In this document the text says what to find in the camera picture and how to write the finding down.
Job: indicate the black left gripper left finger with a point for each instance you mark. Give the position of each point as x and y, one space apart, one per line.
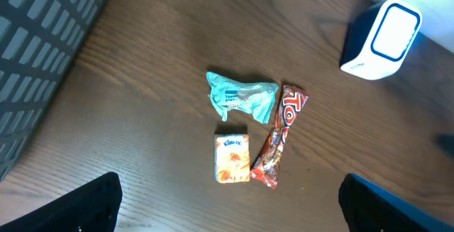
93 207

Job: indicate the orange Kleenex tissue pack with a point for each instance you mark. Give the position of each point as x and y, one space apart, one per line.
232 158

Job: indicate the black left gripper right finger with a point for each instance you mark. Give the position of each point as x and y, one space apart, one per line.
367 207

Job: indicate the red Toto snack wrapper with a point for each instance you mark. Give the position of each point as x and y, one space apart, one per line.
267 165

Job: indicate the dark grey plastic basket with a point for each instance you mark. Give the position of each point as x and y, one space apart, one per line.
39 41

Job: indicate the mint green packet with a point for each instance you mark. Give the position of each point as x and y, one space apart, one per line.
256 99

